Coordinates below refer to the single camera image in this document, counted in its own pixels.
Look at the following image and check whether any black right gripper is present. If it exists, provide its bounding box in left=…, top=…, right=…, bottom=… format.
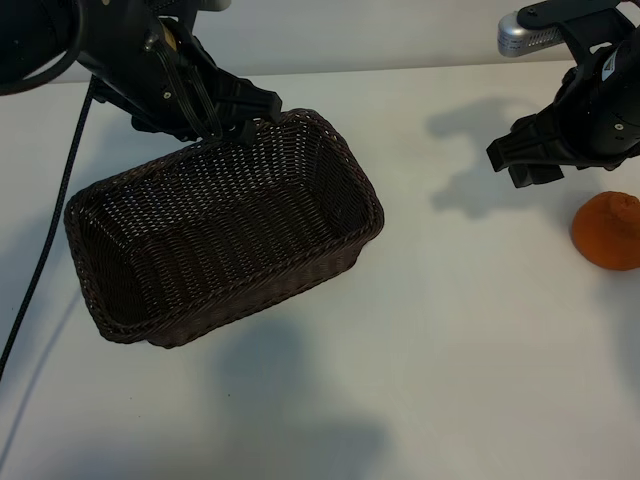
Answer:
left=487, top=37, right=640, bottom=190

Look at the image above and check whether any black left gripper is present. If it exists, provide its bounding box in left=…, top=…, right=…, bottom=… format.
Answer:
left=74, top=0, right=284, bottom=147

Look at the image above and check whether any orange fruit with knobbly stem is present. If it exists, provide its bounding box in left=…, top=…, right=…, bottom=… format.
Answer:
left=572, top=191, right=640, bottom=272

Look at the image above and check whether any dark brown wicker basket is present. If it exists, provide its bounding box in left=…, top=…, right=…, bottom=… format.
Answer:
left=63, top=107, right=386, bottom=350

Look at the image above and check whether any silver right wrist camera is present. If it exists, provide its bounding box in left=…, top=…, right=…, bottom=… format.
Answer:
left=496, top=0, right=632, bottom=76

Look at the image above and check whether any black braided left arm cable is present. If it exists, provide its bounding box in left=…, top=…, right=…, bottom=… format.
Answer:
left=0, top=82, right=97, bottom=382

